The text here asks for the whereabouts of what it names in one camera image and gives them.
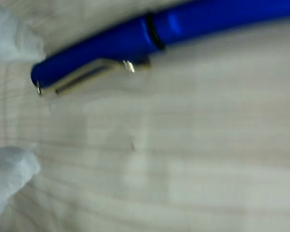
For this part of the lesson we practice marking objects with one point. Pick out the blue pen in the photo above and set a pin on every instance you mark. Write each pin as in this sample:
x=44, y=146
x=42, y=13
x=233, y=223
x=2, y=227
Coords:
x=111, y=48

